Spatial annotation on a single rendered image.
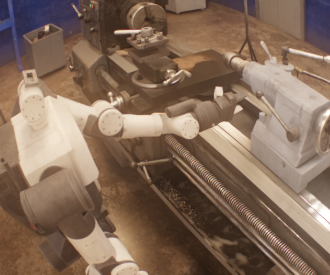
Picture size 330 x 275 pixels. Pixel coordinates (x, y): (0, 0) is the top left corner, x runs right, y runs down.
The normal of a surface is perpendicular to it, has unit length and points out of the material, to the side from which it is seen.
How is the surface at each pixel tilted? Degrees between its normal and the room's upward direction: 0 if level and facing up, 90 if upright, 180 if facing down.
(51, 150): 44
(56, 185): 15
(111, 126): 77
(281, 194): 36
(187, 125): 71
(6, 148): 8
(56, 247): 53
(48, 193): 29
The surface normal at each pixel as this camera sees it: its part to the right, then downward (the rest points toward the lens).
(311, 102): -0.07, -0.81
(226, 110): 0.50, 0.72
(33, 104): 0.48, 0.51
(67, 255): 0.66, 0.40
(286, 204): -0.55, -0.46
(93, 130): 0.44, 0.30
